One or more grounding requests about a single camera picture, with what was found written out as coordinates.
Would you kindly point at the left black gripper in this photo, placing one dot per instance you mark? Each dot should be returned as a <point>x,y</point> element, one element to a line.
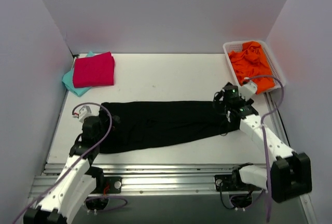
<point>104,120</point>

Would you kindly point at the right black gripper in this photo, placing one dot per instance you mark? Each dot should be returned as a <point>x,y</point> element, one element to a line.
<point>221,105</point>

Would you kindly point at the black t-shirt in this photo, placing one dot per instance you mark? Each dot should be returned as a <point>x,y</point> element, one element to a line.
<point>142,125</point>

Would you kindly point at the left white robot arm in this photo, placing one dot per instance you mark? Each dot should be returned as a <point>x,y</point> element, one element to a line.
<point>78,178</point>

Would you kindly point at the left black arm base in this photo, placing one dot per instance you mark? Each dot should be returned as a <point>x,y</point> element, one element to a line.
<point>110,185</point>

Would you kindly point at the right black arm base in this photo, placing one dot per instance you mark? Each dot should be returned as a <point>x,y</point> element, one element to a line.
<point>233,195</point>

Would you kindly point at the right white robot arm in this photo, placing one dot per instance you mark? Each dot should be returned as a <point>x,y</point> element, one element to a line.
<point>287,174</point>

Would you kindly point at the crumpled orange t-shirt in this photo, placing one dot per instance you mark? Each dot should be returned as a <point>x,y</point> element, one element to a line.
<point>252,63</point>

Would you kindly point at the white plastic basket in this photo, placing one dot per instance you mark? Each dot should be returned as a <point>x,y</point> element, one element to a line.
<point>278,63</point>

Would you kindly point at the folded teal t-shirt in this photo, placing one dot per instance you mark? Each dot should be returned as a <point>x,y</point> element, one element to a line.
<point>67,80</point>

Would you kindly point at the folded pink t-shirt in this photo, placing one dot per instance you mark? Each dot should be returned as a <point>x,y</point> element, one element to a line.
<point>94,71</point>

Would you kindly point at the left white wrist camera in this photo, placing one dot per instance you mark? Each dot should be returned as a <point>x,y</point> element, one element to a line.
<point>81,113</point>

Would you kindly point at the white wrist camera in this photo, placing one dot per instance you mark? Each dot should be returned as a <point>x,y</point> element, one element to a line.
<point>248,90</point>
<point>81,113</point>

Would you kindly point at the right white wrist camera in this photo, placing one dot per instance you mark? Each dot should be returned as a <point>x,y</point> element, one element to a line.
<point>248,90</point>

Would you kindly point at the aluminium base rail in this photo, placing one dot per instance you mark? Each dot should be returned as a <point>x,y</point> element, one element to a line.
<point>165,179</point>

